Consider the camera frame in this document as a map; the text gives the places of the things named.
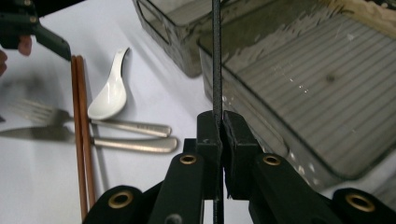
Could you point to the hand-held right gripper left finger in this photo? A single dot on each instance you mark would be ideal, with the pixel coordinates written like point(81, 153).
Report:
point(211, 155)

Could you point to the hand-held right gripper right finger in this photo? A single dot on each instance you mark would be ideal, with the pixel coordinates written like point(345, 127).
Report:
point(239, 155)

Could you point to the metal knife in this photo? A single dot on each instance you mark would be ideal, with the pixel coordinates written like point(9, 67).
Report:
point(140, 144)

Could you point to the white ceramic spoon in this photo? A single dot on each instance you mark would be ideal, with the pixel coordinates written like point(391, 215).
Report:
point(109, 99)

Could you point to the metal fork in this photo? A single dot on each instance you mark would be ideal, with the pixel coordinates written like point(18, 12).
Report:
point(137, 127)

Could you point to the brown wooden chopstick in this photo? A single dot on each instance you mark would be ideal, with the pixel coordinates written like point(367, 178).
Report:
point(77, 124)
point(86, 124)

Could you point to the black chopstick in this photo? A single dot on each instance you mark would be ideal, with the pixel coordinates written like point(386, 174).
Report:
point(217, 62)

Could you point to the smoky transparent plastic bin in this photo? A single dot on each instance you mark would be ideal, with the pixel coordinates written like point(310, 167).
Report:
point(174, 31)
point(311, 93)

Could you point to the white table cover sheet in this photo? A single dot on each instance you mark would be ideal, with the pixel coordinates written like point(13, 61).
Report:
point(155, 68)

